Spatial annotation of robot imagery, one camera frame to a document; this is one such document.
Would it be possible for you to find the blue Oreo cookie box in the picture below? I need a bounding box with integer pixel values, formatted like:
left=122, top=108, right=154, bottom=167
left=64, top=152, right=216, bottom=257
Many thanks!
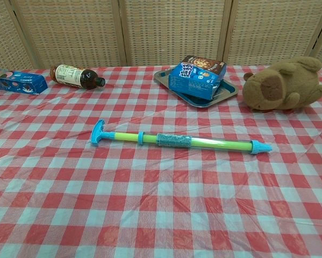
left=0, top=68, right=48, bottom=96

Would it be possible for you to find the red white checkered tablecloth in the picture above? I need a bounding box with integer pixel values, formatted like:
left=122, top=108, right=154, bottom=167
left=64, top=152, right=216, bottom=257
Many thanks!
left=0, top=64, right=322, bottom=258

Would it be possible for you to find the blue snack carton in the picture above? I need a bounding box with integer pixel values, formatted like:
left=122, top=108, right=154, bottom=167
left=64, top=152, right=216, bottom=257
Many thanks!
left=168, top=61, right=227, bottom=101

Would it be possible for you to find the green and blue water pump toy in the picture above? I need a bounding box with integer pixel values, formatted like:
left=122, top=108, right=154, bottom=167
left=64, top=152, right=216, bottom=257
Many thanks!
left=90, top=119, right=273, bottom=156

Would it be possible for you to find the rectangular metal tray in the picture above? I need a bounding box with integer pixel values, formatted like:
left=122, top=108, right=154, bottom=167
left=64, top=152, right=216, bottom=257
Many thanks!
left=154, top=69, right=238, bottom=109

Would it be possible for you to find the woven wooden folding screen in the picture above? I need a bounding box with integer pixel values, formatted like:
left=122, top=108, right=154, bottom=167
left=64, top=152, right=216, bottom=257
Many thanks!
left=0, top=0, right=322, bottom=71

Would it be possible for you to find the brown bottle with white label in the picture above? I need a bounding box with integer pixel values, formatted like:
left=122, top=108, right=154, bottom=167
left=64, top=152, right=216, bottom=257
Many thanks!
left=49, top=64, right=106, bottom=90

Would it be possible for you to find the brown capybara plush toy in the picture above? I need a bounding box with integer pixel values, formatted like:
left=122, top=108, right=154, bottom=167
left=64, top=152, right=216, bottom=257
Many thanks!
left=242, top=56, right=322, bottom=113

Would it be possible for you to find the brown cookie box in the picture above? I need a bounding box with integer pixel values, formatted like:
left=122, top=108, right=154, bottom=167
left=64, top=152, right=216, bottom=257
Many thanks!
left=182, top=55, right=228, bottom=76

